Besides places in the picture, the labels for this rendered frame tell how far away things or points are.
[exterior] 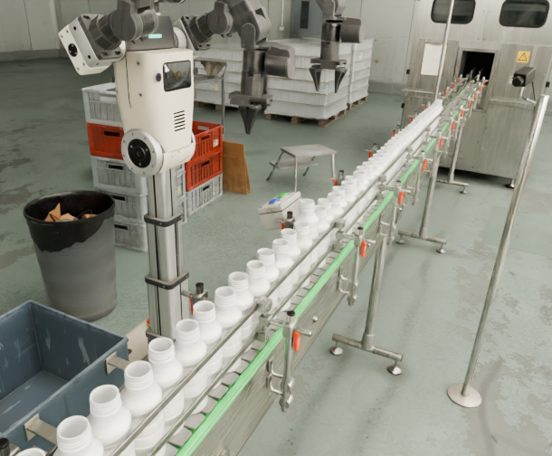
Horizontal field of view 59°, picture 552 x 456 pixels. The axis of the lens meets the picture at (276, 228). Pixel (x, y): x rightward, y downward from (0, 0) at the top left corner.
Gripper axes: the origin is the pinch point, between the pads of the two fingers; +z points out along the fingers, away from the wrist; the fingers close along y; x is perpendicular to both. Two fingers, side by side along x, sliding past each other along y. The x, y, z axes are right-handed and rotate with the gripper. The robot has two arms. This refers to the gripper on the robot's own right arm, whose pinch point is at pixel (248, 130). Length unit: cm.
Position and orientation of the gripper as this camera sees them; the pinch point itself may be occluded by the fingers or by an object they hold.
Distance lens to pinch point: 127.6
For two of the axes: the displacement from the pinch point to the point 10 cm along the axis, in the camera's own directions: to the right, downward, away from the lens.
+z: -1.0, 9.2, 3.9
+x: 1.9, -3.7, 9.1
